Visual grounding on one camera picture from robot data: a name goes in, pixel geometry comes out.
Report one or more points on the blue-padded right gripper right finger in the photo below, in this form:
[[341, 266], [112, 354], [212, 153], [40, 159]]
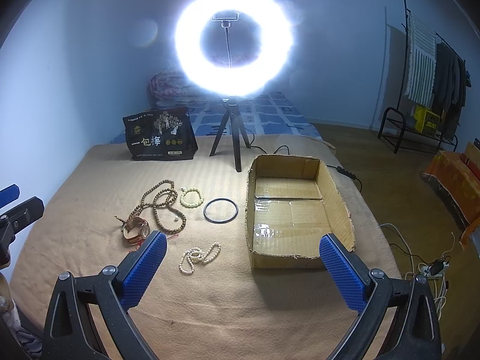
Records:
[[414, 331]]

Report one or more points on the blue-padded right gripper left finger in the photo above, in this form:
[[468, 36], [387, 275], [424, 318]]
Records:
[[70, 331]]

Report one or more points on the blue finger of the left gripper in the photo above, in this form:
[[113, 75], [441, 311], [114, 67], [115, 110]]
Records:
[[9, 194]]

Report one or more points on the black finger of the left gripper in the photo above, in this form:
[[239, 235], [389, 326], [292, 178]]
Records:
[[16, 220]]

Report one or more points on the red strap wristwatch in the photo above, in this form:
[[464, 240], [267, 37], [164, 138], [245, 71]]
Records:
[[136, 230]]

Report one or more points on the white power strip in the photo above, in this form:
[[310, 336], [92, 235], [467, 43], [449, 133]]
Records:
[[435, 270]]

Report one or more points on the orange cloth covered furniture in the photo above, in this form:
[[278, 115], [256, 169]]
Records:
[[458, 174]]

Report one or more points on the black snack bag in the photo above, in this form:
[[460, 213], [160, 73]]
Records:
[[160, 135]]

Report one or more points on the cardboard box tray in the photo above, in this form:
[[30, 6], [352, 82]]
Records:
[[292, 202]]

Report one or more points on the folded floral quilt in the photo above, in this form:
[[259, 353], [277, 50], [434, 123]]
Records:
[[170, 88]]

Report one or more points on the black clothes rack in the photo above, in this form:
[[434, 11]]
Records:
[[397, 125]]

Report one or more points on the yellow black box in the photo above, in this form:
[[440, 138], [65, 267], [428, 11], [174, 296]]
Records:
[[426, 122]]

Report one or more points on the black tripod stand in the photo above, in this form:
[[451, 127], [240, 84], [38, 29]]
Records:
[[233, 116]]

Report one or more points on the dark hanging clothes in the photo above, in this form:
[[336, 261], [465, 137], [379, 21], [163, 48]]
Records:
[[449, 87]]

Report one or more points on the blue patterned bed sheet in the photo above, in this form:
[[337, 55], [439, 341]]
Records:
[[269, 113]]

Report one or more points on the striped hanging towel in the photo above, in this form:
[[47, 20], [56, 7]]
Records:
[[421, 61]]

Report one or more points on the bright ring light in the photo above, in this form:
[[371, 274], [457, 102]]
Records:
[[233, 47]]

